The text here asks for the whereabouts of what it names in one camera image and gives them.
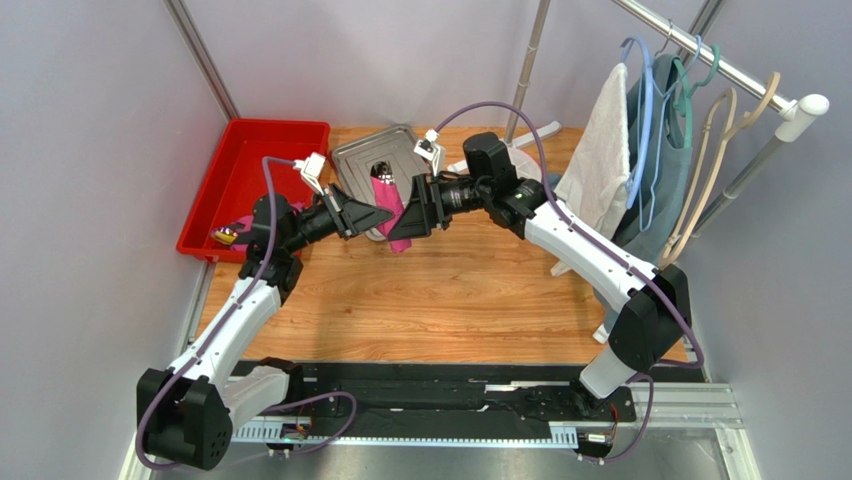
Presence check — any red plastic bin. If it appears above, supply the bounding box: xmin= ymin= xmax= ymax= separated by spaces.
xmin=176 ymin=119 xmax=330 ymax=263

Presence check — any stainless steel tray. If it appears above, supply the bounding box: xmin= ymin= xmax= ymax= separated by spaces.
xmin=332 ymin=125 xmax=431 ymax=208

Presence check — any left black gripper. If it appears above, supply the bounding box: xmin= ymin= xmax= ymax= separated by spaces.
xmin=283 ymin=183 xmax=392 ymax=255

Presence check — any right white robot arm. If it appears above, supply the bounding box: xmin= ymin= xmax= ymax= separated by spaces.
xmin=387 ymin=130 xmax=690 ymax=405

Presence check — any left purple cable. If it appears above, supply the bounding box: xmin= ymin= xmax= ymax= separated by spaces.
xmin=134 ymin=156 xmax=357 ymax=471

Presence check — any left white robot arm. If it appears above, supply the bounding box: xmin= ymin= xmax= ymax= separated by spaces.
xmin=134 ymin=184 xmax=394 ymax=471

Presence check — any green clothes hanger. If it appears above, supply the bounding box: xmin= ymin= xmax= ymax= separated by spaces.
xmin=673 ymin=44 xmax=720 ymax=149

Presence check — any white towel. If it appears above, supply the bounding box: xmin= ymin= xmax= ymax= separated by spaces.
xmin=553 ymin=63 xmax=630 ymax=239

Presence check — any teal hanging garment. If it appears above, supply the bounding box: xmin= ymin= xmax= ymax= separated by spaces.
xmin=600 ymin=94 xmax=692 ymax=265

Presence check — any magenta paper napkin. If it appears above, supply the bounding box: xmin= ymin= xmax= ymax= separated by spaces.
xmin=370 ymin=174 xmax=404 ymax=239

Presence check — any white clothes rack stand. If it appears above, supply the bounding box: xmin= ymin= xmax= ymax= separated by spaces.
xmin=525 ymin=1 xmax=828 ymax=248

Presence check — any beige clothes hanger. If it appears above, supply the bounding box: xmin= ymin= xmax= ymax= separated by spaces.
xmin=665 ymin=71 xmax=781 ymax=268
xmin=658 ymin=88 xmax=738 ymax=269

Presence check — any pink and black tool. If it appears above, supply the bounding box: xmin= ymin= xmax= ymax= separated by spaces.
xmin=210 ymin=194 xmax=307 ymax=254

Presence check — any white round mesh container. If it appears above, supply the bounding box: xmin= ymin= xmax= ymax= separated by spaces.
xmin=509 ymin=149 xmax=542 ymax=182

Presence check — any blue clothes hanger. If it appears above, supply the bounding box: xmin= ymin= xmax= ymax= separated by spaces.
xmin=621 ymin=36 xmax=697 ymax=209

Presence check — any aluminium rail frame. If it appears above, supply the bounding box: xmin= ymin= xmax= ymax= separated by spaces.
xmin=118 ymin=266 xmax=763 ymax=480

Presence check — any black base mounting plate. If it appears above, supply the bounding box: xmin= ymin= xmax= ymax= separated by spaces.
xmin=257 ymin=358 xmax=646 ymax=444

